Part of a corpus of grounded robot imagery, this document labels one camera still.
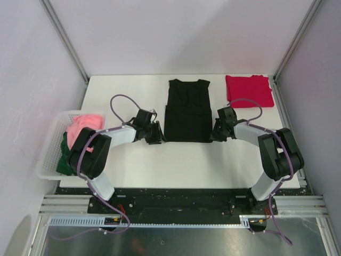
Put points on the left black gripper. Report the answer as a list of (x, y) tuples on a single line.
[(159, 137)]

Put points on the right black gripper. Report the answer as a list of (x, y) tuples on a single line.
[(215, 136)]

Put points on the black t-shirt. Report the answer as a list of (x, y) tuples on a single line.
[(188, 115)]

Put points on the red t-shirt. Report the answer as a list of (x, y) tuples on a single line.
[(255, 88)]

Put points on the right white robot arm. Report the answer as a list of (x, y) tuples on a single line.
[(280, 155)]

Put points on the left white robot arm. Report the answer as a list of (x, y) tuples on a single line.
[(88, 155)]

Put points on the pink t-shirt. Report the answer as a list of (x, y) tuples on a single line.
[(92, 121)]

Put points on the green t-shirt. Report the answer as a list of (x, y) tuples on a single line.
[(63, 166)]

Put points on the white plastic basket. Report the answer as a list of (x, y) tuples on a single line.
[(50, 153)]

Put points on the right aluminium frame post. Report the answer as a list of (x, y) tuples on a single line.
[(308, 19)]

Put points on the aluminium frame post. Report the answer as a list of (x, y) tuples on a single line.
[(308, 19), (64, 38)]

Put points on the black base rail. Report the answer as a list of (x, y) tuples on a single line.
[(151, 206)]

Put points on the left aluminium frame post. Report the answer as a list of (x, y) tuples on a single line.
[(64, 38)]

